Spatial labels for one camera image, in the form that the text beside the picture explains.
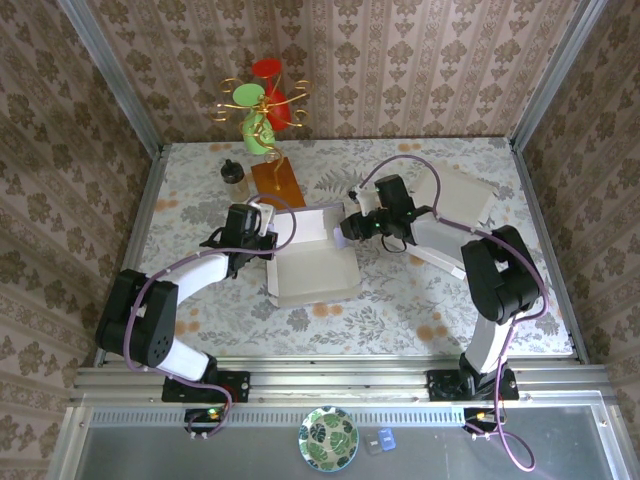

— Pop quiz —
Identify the small black controller board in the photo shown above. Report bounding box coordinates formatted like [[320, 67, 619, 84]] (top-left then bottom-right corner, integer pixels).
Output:
[[462, 407, 507, 436], [183, 407, 227, 437]]

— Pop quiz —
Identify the red plastic goblet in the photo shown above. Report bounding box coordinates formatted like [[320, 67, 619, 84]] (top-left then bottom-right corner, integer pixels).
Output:
[[250, 58, 293, 132]]

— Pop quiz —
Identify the leaf patterned bowl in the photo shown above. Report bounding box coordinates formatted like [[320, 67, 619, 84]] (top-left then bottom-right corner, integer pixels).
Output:
[[298, 405, 360, 472]]

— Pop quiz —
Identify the glass bottle black cap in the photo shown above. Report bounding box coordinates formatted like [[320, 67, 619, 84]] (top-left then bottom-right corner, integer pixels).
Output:
[[220, 158, 251, 204]]

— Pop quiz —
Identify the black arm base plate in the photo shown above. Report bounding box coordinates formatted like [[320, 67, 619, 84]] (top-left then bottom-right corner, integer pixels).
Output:
[[427, 368, 520, 402], [161, 370, 251, 404]]

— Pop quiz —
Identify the slotted grey cable duct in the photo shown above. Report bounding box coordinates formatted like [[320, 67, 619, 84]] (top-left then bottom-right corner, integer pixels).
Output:
[[87, 407, 466, 427]]

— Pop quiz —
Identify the long aluminium mounting rail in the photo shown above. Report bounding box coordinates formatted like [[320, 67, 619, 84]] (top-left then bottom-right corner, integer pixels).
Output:
[[69, 363, 619, 407]]

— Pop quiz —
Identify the white cardboard sheet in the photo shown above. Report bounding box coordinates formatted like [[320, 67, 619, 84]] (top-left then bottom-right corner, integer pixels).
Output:
[[414, 167, 502, 234]]

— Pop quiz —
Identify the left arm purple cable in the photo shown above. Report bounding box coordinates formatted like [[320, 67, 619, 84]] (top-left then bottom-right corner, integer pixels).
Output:
[[122, 194, 301, 442]]

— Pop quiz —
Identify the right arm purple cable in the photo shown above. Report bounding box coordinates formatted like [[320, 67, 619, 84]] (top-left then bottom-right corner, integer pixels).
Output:
[[357, 154, 551, 474]]

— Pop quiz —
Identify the aluminium frame post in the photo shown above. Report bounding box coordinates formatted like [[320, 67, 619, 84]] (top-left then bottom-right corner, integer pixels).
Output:
[[57, 0, 166, 156], [509, 0, 609, 151]]

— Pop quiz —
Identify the purple paper box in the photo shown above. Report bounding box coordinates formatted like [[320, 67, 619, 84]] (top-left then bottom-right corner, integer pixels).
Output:
[[264, 201, 362, 309]]

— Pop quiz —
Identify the aluminium table side rail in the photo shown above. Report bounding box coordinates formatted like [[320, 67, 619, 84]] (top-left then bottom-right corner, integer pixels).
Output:
[[93, 144, 169, 369], [509, 139, 590, 365]]

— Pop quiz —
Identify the gold wire rack wooden base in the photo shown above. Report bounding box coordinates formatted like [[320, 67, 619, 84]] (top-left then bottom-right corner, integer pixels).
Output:
[[215, 77, 314, 210]]

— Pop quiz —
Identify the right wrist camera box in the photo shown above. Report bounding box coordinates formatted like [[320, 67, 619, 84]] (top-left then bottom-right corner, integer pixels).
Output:
[[348, 184, 382, 217]]

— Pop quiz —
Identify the grey metal shelf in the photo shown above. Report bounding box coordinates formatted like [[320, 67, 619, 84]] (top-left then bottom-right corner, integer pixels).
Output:
[[47, 404, 634, 480]]

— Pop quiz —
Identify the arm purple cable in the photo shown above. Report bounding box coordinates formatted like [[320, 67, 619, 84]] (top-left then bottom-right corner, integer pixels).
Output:
[[357, 154, 551, 474], [122, 194, 301, 442]]

